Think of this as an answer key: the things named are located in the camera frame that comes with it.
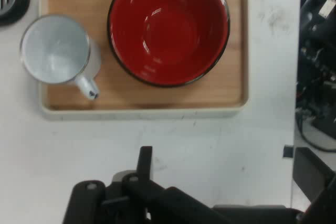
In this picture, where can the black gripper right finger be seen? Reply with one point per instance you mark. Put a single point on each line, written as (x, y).
(170, 203)

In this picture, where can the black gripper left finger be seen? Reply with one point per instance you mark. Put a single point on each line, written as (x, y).
(86, 203)

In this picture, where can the wooden tray with pale rim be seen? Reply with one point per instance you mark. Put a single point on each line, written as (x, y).
(168, 98)

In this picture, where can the black tape strip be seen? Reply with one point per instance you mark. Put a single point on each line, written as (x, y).
(288, 151)

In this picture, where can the black box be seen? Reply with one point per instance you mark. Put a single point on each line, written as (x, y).
(309, 169)

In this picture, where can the white enamel mug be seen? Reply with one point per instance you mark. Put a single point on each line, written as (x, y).
(56, 51)

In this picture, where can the red bowl with black rim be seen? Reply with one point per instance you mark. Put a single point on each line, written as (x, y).
(168, 30)

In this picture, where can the black equipment pile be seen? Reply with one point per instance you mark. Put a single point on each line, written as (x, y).
(317, 58)

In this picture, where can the white paper label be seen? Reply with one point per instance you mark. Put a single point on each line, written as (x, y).
(326, 7)

